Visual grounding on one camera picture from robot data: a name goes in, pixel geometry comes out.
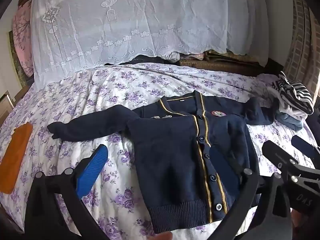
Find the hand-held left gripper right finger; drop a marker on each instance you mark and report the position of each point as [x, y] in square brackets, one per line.
[222, 167]

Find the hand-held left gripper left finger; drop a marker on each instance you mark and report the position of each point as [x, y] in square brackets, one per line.
[91, 172]

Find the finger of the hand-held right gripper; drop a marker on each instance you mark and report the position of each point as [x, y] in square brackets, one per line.
[277, 155]
[306, 148]

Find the navy knit cardigan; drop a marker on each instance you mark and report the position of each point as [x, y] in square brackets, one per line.
[162, 155]

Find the person's left hand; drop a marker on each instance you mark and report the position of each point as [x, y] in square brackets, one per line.
[165, 236]

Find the blue garment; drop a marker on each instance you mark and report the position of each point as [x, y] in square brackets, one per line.
[290, 123]

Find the white garment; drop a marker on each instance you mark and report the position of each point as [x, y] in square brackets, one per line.
[292, 112]

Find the striped garment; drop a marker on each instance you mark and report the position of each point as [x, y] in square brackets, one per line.
[295, 92]

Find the purple floral bed sheet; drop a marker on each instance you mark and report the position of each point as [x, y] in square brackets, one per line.
[75, 100]

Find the orange cloth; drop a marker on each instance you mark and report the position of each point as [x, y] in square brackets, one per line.
[15, 160]

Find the checked curtain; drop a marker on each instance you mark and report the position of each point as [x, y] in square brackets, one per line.
[302, 42]

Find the wooden cabinet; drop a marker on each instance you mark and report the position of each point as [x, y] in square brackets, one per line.
[6, 105]

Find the woven mat stack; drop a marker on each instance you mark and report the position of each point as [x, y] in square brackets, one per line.
[225, 57]

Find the pink folded bedding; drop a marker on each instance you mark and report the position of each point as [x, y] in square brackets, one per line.
[185, 55]

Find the white lace cloth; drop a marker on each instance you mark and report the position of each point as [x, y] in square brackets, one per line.
[125, 17]

